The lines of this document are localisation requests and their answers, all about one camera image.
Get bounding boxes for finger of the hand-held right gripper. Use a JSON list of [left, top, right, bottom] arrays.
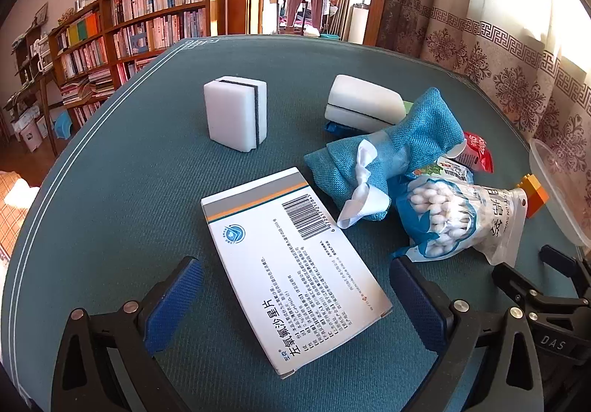
[[539, 245, 591, 302], [492, 262, 550, 316]]

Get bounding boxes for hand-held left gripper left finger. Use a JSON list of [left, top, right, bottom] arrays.
[[51, 256, 204, 412]]

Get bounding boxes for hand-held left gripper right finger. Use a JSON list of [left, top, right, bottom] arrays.
[[389, 255, 546, 412]]

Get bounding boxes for orange yellow toy block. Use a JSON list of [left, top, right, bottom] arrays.
[[516, 174, 550, 219]]

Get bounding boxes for clear plastic bowl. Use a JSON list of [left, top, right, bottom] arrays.
[[527, 138, 591, 249]]

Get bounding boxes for cotton swab bag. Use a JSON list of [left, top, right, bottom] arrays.
[[394, 176, 528, 266]]

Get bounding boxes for white medicine box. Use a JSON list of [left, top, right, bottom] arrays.
[[201, 167, 393, 378]]

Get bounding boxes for red snack packet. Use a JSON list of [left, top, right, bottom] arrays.
[[455, 131, 495, 174]]

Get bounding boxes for blue cloth pouch white ribbon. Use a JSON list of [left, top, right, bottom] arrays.
[[304, 87, 466, 228]]

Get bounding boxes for white sponge with black stripe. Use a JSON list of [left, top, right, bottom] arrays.
[[324, 74, 407, 133], [204, 76, 269, 152]]

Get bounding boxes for teal table mat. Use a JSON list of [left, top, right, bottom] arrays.
[[0, 36, 583, 412]]

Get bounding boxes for white green printed packet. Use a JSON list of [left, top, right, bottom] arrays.
[[410, 157, 476, 186]]

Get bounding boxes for orange plaid blanket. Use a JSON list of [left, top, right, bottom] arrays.
[[0, 171, 41, 266]]

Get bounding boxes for blue plastic stool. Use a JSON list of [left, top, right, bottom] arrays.
[[54, 111, 73, 138]]

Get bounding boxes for patterned cream curtain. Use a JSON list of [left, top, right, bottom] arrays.
[[376, 0, 591, 173]]

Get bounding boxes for pink storage box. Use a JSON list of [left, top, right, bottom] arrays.
[[13, 117, 45, 152]]

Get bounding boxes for wooden bookshelf with books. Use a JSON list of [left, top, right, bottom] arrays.
[[55, 0, 208, 117]]

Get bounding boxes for white cylinder bin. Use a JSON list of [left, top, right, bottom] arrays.
[[355, 3, 371, 44]]

